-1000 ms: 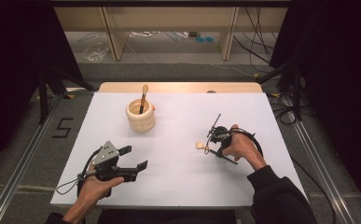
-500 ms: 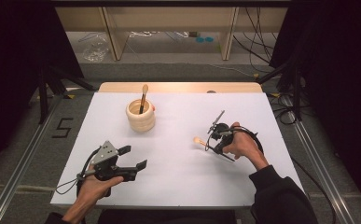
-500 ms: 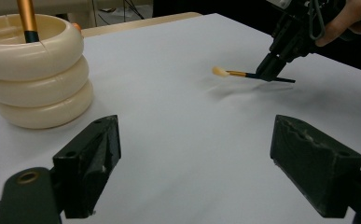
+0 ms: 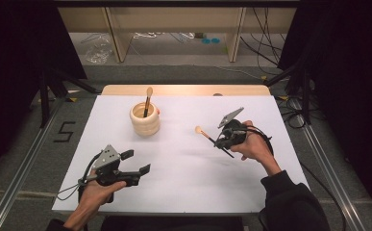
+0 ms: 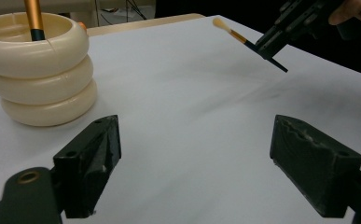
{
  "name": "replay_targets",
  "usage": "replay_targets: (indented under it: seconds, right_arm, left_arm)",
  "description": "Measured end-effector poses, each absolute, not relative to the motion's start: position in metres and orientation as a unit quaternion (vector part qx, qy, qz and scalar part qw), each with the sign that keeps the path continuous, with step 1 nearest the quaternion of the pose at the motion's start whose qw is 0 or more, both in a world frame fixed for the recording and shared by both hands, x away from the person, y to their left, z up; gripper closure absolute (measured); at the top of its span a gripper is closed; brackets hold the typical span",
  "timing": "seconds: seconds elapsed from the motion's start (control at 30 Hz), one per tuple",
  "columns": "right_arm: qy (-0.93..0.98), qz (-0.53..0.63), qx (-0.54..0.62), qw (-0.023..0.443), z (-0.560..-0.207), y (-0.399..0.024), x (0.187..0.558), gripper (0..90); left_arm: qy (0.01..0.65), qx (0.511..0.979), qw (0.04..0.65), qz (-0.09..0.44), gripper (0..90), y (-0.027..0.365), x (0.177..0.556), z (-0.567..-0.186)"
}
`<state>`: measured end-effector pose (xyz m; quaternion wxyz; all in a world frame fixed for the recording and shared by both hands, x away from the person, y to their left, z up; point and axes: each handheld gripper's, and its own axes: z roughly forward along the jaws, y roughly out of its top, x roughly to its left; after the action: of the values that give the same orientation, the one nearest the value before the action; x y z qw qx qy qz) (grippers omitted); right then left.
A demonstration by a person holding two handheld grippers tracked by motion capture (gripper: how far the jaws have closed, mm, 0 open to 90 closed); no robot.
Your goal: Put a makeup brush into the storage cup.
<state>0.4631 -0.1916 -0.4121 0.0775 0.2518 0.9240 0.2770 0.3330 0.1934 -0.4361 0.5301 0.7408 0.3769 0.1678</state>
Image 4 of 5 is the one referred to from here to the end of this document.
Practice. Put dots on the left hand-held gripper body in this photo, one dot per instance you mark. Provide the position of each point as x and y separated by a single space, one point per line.
109 157

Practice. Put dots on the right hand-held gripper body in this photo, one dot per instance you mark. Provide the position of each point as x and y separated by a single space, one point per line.
235 133

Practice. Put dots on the beige ribbed brush holder cup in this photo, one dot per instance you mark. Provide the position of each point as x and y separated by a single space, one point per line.
145 126

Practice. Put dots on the person's right hand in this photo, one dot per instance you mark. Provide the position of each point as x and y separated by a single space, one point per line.
254 147

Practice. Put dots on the person's left hand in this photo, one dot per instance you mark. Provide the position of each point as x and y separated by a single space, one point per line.
94 199

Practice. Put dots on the white table mat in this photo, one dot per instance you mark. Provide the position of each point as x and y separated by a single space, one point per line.
186 186

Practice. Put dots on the light wooden table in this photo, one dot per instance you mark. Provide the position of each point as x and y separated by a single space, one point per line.
186 89

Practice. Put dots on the black tripod stand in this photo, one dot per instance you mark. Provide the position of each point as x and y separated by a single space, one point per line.
306 96
45 96

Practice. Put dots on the blue round disc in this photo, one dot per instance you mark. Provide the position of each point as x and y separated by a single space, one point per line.
215 40
206 41

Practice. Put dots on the clear plastic bag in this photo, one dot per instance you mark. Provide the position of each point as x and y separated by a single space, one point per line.
98 51

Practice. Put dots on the black curtain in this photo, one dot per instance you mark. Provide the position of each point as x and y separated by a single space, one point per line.
350 80
17 64

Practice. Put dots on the light wooden shelf unit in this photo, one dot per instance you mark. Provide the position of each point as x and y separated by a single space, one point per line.
174 19

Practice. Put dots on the aluminium floor rail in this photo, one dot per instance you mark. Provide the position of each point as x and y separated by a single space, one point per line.
20 176
327 173

